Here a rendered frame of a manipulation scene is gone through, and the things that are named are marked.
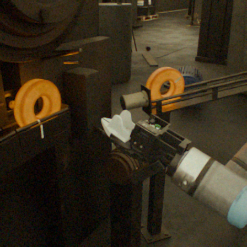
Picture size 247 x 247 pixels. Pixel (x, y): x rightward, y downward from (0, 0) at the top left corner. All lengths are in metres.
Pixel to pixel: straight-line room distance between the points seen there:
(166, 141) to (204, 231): 0.96
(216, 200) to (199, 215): 1.02
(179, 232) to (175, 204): 0.20
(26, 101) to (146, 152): 0.37
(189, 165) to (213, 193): 0.07
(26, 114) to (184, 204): 1.08
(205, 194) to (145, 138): 0.16
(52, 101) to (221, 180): 0.53
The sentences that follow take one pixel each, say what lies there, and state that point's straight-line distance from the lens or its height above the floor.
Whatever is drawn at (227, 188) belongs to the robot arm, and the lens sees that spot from 0.61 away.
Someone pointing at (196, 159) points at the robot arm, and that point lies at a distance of 0.62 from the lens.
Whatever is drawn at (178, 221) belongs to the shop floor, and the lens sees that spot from 1.58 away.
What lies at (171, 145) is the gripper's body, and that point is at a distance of 0.65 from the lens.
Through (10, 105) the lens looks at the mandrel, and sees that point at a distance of 0.92.
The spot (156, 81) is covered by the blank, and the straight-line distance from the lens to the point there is 1.10.
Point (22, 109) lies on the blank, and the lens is 0.83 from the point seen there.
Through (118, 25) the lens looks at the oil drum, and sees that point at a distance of 3.48.
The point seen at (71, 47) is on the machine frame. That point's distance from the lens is 1.04.
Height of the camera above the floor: 1.05
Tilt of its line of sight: 24 degrees down
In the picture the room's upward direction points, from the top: straight up
